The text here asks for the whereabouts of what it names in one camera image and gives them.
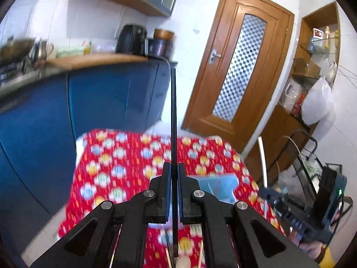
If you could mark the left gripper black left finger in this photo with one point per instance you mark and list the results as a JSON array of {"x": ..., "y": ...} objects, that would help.
[{"x": 113, "y": 235}]

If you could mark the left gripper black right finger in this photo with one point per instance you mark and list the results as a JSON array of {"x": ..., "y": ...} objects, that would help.
[{"x": 235, "y": 235}]

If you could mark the black chopstick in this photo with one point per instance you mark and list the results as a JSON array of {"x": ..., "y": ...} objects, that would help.
[{"x": 174, "y": 167}]

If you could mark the blue kitchen base cabinets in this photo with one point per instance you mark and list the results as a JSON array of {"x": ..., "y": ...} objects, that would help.
[{"x": 42, "y": 115}]

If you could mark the person's right hand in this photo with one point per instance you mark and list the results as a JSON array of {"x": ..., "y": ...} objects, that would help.
[{"x": 314, "y": 249}]

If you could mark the light wooden chopstick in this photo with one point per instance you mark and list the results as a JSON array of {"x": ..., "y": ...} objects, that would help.
[
  {"x": 168, "y": 256},
  {"x": 200, "y": 255}
]

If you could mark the light blue utensil box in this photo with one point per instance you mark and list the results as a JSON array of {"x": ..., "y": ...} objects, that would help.
[{"x": 222, "y": 186}]

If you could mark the beige plastic spoon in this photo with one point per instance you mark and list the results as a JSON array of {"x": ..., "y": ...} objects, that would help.
[{"x": 183, "y": 262}]

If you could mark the red smiley flower tablecloth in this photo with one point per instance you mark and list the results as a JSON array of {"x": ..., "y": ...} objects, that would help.
[{"x": 116, "y": 165}]

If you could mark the wooden shelf unit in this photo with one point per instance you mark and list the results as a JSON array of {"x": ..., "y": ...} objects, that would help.
[{"x": 318, "y": 48}]

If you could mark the white chopstick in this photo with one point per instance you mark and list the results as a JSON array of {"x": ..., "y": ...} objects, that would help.
[{"x": 263, "y": 162}]

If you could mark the white plastic bag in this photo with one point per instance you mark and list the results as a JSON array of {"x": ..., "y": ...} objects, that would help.
[{"x": 318, "y": 102}]

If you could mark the wooden door with glass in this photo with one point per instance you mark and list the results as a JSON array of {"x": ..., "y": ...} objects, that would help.
[{"x": 241, "y": 65}]

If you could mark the dark pot with wooden lid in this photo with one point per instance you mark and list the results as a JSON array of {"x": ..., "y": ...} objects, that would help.
[{"x": 162, "y": 43}]

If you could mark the black wok on stove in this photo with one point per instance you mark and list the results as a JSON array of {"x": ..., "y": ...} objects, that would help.
[{"x": 14, "y": 50}]

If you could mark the black air fryer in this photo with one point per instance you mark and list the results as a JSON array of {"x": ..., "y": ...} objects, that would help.
[{"x": 132, "y": 40}]

